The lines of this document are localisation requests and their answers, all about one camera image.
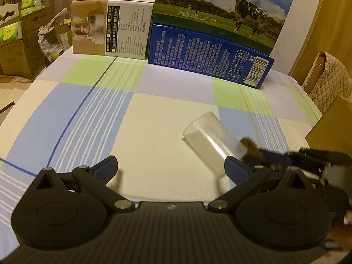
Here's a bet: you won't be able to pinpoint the clear plastic cup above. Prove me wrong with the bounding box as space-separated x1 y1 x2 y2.
183 112 247 178

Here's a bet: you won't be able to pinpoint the brown hair scrunchie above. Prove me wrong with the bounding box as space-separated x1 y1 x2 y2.
240 138 264 167

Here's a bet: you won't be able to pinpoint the person's right hand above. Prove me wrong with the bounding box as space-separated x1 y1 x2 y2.
327 223 352 251

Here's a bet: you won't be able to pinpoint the large cardboard box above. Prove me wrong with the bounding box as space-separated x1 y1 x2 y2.
305 96 352 156

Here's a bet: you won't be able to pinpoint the plaid bed sheet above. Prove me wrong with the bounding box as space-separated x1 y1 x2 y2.
1 50 322 257

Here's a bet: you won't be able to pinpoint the quilted beige chair cover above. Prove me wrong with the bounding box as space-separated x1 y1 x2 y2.
302 51 351 114

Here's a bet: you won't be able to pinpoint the flat cardboard on floor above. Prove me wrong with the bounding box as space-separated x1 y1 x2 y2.
0 75 33 124

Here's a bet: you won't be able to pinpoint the stacked cardboard boxes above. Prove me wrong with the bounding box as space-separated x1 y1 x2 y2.
1 5 57 79

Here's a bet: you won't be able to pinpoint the milk carton gift box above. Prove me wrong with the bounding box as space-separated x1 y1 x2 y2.
152 0 293 55

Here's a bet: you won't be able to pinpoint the crumpled white plastic bag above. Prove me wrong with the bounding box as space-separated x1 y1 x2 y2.
38 8 68 62

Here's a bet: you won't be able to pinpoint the blue flat carton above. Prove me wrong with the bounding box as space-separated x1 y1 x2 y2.
148 24 274 89

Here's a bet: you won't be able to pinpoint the beige white product box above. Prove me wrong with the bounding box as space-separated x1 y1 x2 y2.
70 0 155 60

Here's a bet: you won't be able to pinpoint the tissue display box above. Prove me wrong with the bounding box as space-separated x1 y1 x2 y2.
1 0 42 42

